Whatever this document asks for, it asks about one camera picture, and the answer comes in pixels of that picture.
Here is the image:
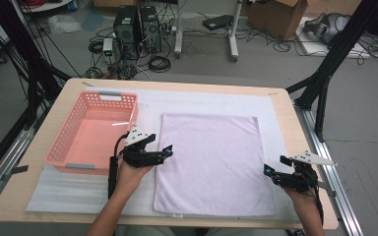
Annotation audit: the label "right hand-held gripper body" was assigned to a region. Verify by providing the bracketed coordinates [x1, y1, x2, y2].
[272, 149, 339, 193]

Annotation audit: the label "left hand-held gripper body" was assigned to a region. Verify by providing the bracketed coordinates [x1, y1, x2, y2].
[122, 126, 165, 169]

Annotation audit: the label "lilac printed towel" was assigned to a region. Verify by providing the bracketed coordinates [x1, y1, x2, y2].
[153, 112, 277, 218]

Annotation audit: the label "pink plastic basket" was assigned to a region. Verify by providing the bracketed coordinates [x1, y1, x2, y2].
[44, 90, 140, 176]

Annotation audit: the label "person's right hand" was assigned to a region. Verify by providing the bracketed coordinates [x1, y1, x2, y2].
[283, 187, 320, 215]

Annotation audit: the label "person's left hand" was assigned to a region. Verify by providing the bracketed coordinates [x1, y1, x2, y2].
[113, 160, 156, 202]

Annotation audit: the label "person's legs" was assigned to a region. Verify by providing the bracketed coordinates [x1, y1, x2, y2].
[115, 226, 289, 236]

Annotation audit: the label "white grid mat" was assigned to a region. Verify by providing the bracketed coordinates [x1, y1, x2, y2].
[26, 87, 301, 221]

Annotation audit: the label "small white power unit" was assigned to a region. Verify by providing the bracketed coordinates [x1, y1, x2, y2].
[102, 37, 115, 64]

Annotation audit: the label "black computer tower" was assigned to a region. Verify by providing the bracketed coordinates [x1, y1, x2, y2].
[139, 5, 162, 54]
[112, 5, 142, 61]

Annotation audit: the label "white floor board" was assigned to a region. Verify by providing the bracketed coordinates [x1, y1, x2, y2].
[296, 16, 372, 60]

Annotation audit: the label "white metal stand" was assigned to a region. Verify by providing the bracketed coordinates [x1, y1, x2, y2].
[173, 0, 244, 63]

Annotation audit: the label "flat black device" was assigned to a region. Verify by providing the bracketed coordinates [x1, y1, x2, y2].
[202, 14, 234, 31]

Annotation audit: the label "grey headset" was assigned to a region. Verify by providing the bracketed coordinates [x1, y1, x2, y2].
[303, 12, 350, 45]

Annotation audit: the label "clear plastic bag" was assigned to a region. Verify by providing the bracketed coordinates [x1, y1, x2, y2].
[47, 13, 83, 35]

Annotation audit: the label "open cardboard box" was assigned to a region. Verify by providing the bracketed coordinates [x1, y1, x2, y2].
[246, 0, 309, 41]

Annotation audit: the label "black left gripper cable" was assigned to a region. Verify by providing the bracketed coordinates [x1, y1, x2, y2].
[107, 132, 131, 201]

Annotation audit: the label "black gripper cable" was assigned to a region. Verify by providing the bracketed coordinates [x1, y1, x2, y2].
[304, 173, 325, 227]
[107, 132, 131, 201]

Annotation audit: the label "grey metal bracket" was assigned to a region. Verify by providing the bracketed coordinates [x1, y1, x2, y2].
[1, 165, 30, 182]
[318, 181, 337, 198]

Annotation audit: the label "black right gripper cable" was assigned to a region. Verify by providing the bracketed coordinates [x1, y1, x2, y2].
[304, 173, 325, 227]

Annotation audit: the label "aluminium rail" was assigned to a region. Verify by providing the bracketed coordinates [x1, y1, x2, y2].
[293, 102, 365, 236]
[0, 129, 35, 214]

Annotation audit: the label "coiled black cable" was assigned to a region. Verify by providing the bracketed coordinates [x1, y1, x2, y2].
[148, 55, 172, 74]

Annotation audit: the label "tangle of black floor cables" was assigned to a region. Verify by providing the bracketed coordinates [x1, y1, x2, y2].
[235, 26, 378, 65]

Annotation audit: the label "black metal frame post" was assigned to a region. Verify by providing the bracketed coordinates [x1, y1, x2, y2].
[0, 0, 72, 131]
[284, 0, 378, 144]

